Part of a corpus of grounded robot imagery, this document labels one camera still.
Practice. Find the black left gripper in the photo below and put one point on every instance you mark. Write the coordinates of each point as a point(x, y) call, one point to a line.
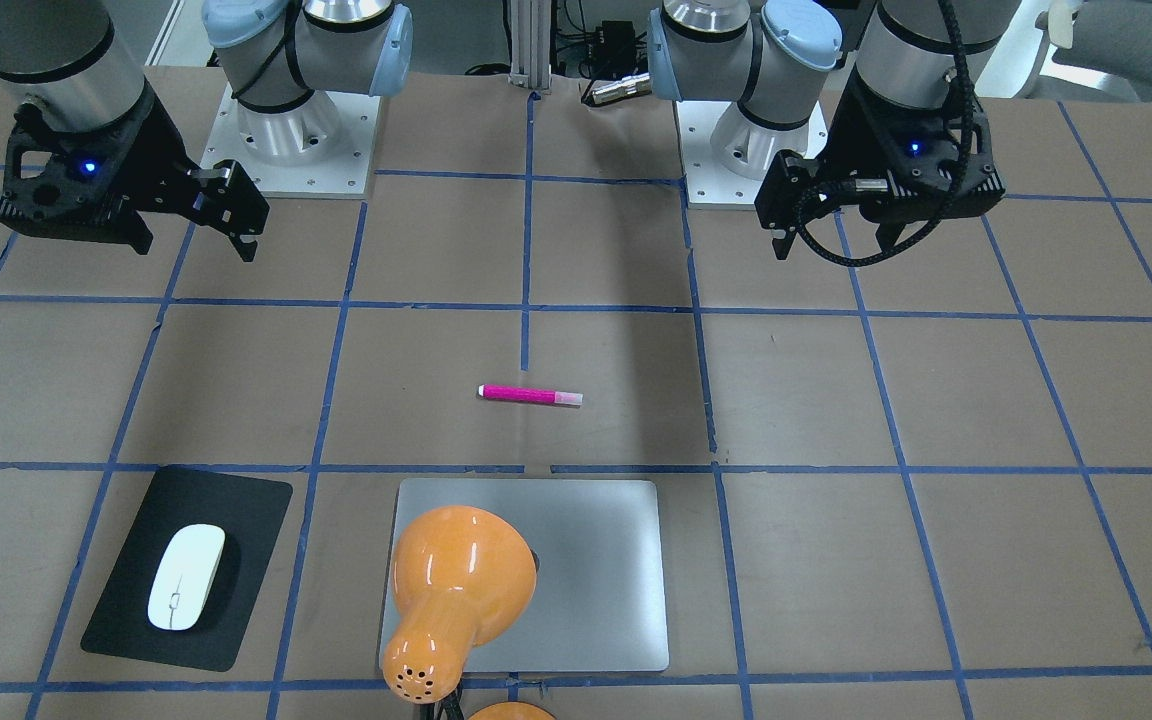
point(848, 133)

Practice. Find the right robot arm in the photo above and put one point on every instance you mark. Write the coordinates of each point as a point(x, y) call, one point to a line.
point(84, 62)

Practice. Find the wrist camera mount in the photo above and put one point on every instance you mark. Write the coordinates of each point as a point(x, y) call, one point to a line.
point(92, 186)
point(916, 148)

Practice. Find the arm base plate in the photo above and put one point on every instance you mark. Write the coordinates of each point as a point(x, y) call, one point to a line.
point(322, 150)
point(726, 156)

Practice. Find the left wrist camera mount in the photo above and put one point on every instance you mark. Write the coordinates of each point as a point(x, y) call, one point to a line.
point(916, 148)

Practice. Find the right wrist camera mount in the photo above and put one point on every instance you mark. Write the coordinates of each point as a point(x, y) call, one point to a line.
point(92, 186)

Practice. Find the black mousepad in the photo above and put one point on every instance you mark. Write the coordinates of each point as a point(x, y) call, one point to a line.
point(250, 510)

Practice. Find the grey closed laptop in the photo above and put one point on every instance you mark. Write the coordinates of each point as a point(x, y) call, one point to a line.
point(600, 605)

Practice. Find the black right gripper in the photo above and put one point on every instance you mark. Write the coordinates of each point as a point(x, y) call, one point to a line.
point(158, 143)

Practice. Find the pink marker pen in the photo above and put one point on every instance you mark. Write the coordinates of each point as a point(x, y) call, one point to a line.
point(527, 395)

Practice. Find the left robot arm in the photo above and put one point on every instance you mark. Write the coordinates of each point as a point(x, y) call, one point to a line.
point(777, 61)

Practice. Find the white computer mouse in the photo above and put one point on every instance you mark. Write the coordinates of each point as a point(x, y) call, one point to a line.
point(184, 577)

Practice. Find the aluminium frame post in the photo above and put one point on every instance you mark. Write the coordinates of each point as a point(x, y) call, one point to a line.
point(530, 44)

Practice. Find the orange desk lamp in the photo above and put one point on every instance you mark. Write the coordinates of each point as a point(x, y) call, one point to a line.
point(460, 576)

